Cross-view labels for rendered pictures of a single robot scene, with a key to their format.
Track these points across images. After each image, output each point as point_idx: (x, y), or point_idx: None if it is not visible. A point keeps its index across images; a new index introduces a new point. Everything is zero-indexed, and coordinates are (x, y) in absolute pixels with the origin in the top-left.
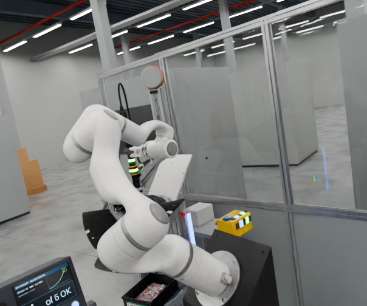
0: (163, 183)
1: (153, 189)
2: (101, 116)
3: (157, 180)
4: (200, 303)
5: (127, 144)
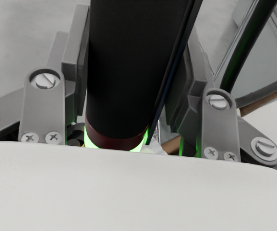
0: None
1: (252, 125)
2: None
3: None
4: None
5: (101, 8)
